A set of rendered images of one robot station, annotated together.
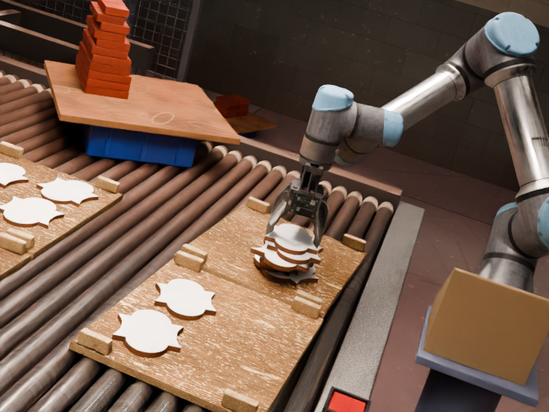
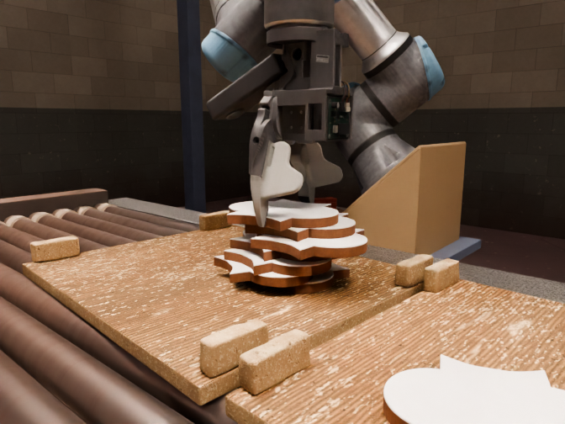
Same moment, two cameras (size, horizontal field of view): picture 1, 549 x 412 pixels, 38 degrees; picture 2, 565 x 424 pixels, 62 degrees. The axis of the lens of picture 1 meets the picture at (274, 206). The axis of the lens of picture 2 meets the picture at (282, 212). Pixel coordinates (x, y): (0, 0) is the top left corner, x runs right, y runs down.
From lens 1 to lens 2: 1.55 m
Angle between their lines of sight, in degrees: 57
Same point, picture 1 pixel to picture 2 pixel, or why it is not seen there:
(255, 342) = not seen: outside the picture
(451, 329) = (425, 220)
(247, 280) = (335, 312)
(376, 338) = not seen: hidden behind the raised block
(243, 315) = (505, 346)
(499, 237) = (364, 120)
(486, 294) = (438, 162)
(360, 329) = not seen: hidden behind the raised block
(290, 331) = (525, 308)
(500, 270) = (398, 145)
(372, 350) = (491, 272)
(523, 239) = (403, 103)
